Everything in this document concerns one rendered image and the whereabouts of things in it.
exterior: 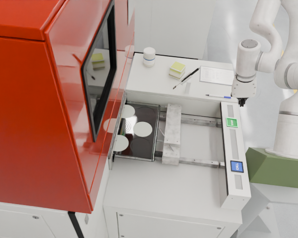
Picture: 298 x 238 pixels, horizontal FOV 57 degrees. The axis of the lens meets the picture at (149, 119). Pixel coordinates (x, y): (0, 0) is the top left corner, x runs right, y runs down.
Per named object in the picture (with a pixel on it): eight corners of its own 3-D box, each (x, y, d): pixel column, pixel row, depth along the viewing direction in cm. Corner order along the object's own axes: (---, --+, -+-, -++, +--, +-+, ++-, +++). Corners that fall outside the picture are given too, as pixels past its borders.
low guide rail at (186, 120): (127, 116, 157) (127, 113, 155) (128, 114, 159) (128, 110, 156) (214, 127, 156) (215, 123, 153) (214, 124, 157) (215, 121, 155)
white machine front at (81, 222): (84, 252, 109) (67, 213, 79) (121, 106, 162) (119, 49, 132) (92, 253, 109) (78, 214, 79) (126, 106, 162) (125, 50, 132)
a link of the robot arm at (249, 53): (261, 67, 114) (239, 62, 118) (266, 39, 105) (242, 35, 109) (254, 79, 110) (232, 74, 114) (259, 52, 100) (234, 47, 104)
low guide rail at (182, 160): (118, 155, 140) (118, 152, 137) (119, 152, 141) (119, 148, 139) (216, 167, 138) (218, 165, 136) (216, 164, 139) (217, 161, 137)
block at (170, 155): (162, 159, 133) (162, 155, 130) (162, 153, 135) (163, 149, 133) (178, 161, 132) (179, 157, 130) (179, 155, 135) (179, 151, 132)
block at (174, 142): (163, 145, 138) (164, 142, 136) (163, 140, 140) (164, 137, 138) (179, 147, 138) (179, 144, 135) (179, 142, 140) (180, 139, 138)
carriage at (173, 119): (161, 163, 134) (162, 160, 132) (166, 109, 158) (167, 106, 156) (178, 165, 134) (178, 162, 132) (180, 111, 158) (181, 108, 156)
